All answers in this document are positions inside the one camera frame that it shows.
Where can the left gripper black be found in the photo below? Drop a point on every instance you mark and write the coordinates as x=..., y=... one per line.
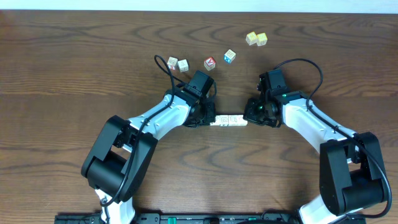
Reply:
x=208, y=113

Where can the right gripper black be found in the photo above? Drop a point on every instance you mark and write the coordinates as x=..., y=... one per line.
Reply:
x=249, y=114

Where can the yellow block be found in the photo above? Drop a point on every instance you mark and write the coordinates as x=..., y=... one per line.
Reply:
x=224, y=120
x=251, y=38
x=261, y=39

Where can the green sided white block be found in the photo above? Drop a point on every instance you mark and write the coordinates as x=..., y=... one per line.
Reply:
x=242, y=121

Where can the white block with figure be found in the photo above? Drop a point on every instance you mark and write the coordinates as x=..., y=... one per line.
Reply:
x=233, y=120

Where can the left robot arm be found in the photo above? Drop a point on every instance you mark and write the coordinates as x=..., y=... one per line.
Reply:
x=118, y=160

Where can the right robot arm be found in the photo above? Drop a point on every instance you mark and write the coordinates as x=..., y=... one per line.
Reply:
x=352, y=173

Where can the red letter A block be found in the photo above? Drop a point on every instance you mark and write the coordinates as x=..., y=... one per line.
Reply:
x=209, y=63

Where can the white block blue side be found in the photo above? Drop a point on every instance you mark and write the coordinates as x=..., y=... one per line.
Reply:
x=183, y=65

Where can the white block red number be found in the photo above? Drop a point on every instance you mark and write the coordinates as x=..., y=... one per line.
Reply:
x=172, y=63

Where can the blue sided picture block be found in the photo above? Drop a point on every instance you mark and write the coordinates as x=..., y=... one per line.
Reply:
x=229, y=56

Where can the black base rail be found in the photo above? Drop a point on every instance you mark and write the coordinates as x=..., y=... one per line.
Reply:
x=155, y=218

